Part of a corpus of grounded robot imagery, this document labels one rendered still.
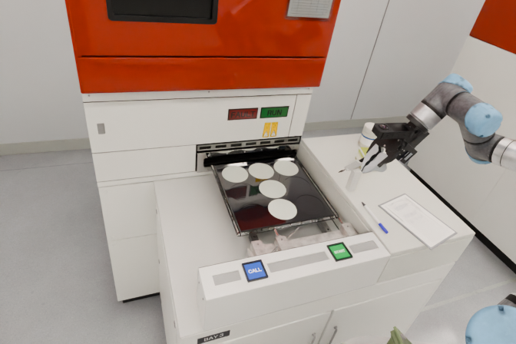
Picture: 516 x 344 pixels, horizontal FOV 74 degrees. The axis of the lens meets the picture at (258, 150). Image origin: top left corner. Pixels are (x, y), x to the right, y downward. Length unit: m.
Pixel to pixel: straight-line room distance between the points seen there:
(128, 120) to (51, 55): 1.58
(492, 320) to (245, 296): 0.52
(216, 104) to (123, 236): 0.71
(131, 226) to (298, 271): 0.82
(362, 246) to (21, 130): 2.57
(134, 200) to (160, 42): 0.66
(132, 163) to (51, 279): 1.06
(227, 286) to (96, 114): 0.69
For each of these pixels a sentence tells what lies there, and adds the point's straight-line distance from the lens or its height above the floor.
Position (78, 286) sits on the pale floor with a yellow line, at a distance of 2.17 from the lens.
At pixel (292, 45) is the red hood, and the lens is 1.21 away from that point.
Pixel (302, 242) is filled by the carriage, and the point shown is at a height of 0.88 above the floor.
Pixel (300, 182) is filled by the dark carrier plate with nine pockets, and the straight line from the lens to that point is 1.35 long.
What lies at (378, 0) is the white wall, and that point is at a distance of 3.33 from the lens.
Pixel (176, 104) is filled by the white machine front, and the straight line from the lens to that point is 1.23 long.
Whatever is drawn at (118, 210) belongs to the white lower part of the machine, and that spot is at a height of 0.69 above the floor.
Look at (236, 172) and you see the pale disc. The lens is 1.34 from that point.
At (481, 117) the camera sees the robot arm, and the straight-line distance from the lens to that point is 0.98.
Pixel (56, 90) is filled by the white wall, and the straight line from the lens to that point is 2.87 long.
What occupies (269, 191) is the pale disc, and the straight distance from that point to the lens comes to 1.27.
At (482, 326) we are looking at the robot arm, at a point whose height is 1.22.
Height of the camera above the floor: 1.73
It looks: 34 degrees down
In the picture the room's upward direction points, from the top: 9 degrees clockwise
